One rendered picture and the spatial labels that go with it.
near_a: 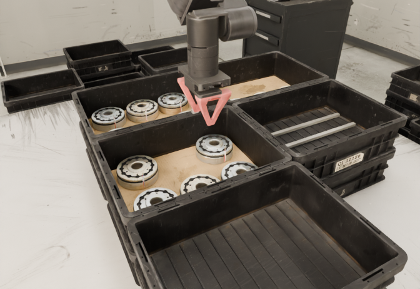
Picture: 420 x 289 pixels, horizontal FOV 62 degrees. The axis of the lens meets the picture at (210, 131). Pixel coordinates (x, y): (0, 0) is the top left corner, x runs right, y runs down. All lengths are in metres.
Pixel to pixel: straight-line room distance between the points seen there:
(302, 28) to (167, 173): 1.77
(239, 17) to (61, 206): 0.73
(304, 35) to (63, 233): 2.00
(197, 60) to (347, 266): 0.49
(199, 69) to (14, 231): 0.68
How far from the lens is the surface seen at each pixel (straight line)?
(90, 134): 0.93
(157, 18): 4.24
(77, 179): 1.17
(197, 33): 0.61
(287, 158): 0.82
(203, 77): 0.64
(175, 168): 0.93
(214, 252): 0.74
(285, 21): 2.37
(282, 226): 0.80
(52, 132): 1.44
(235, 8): 0.66
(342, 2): 2.69
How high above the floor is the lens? 1.41
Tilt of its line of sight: 33 degrees down
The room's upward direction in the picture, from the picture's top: straight up
